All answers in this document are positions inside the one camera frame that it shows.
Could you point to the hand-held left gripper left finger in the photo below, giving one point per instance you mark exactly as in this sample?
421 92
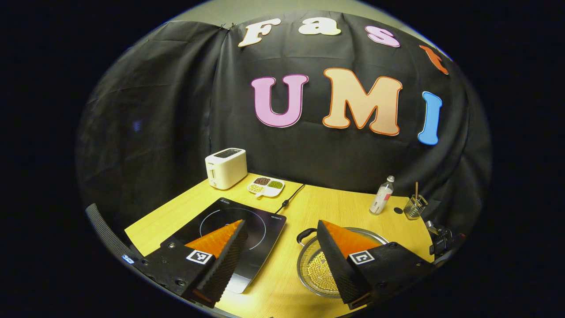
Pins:
227 265

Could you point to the black induction cooktop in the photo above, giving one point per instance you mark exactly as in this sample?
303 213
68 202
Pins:
265 225

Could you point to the white divided bean dish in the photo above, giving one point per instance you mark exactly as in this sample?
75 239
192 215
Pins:
266 185

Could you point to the clear bottle with pink label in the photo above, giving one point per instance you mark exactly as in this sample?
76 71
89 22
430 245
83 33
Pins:
380 198

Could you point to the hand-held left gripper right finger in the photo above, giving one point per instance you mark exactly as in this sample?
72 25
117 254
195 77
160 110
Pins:
337 265

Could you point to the white toaster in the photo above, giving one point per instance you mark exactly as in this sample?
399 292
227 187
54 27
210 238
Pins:
225 170

